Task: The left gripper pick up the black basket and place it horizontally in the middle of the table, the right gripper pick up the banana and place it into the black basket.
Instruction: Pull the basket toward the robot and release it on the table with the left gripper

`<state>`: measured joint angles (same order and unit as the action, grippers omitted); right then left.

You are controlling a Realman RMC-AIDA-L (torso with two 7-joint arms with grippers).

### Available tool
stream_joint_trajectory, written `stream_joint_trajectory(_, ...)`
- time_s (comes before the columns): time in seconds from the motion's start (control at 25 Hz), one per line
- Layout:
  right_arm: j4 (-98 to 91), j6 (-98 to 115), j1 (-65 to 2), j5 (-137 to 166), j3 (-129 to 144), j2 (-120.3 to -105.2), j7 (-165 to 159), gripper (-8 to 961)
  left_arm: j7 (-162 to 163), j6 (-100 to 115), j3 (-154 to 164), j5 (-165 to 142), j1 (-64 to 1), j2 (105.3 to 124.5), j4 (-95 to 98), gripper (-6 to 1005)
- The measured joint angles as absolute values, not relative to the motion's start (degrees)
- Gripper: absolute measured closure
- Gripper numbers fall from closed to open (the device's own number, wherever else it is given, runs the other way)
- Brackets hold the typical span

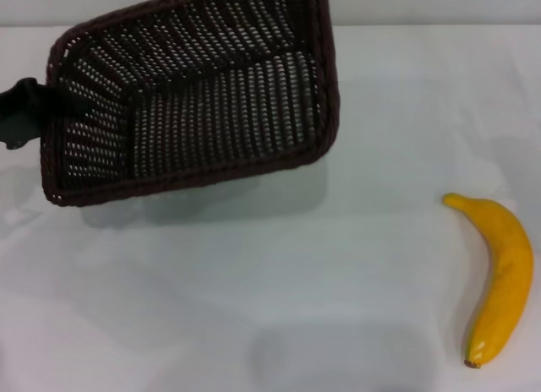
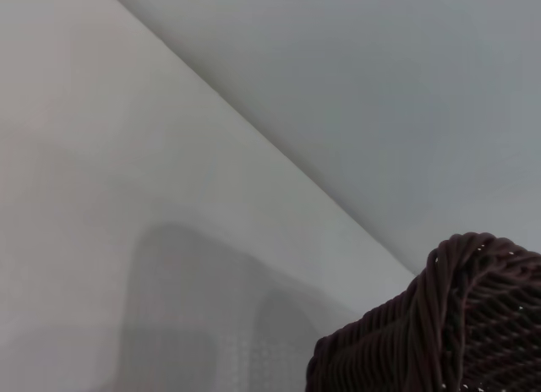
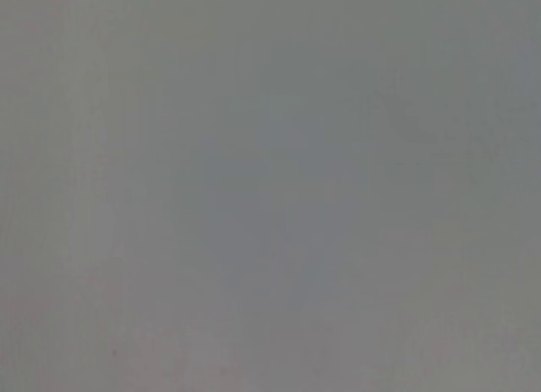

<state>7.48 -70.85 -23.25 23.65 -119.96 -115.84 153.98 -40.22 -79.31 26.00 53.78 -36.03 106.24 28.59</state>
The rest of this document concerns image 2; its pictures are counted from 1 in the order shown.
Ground dark brown woven basket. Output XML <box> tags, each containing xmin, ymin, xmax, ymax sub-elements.
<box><xmin>305</xmin><ymin>231</ymin><xmax>541</xmax><ymax>392</ymax></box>

